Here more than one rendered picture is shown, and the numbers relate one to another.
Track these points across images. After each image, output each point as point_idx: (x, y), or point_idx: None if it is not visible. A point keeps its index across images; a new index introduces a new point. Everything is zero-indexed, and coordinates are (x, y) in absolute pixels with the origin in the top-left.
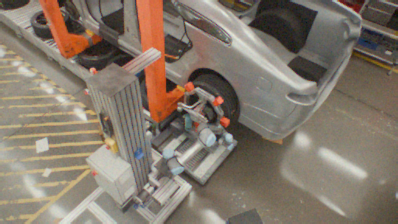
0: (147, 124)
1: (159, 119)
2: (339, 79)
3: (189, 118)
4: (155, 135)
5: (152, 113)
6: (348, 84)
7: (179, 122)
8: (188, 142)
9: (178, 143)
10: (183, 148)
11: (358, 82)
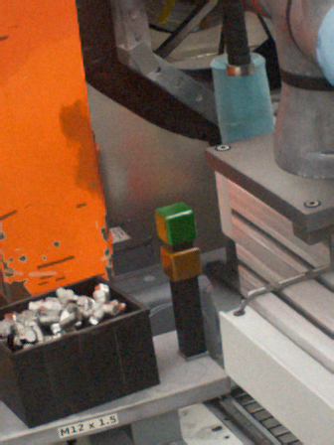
0: (92, 302)
1: (107, 223)
2: (210, 35)
3: (262, 62)
4: (205, 343)
5: (33, 222)
6: (247, 29)
7: (144, 271)
8: (248, 409)
9: (227, 441)
10: (278, 432)
11: (256, 18)
